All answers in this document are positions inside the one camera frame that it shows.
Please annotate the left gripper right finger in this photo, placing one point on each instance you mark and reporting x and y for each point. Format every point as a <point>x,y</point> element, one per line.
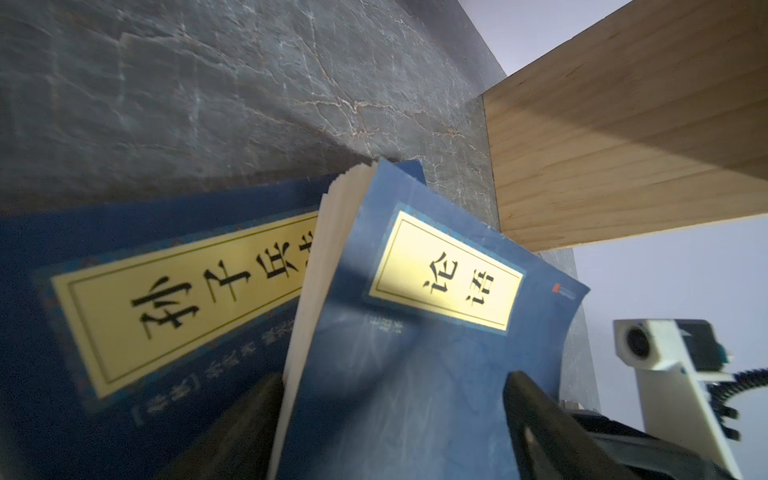
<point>566,445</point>

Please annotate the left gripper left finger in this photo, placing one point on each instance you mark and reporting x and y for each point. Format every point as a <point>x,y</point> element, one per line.
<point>239,443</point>

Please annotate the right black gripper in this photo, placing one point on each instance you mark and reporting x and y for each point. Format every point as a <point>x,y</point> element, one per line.
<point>646,456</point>

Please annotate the blue folder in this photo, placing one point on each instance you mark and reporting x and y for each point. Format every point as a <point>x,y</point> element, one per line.
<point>411,315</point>
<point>128,329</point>

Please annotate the wooden two-tier shelf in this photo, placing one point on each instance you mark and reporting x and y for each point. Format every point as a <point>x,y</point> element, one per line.
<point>653,119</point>

